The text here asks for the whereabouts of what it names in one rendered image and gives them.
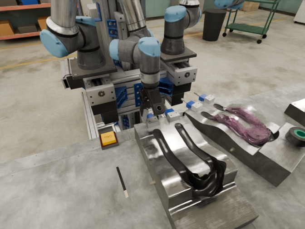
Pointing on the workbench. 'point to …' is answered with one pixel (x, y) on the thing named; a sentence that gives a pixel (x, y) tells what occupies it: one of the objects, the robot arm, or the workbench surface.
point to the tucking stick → (122, 182)
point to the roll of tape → (296, 136)
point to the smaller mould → (297, 111)
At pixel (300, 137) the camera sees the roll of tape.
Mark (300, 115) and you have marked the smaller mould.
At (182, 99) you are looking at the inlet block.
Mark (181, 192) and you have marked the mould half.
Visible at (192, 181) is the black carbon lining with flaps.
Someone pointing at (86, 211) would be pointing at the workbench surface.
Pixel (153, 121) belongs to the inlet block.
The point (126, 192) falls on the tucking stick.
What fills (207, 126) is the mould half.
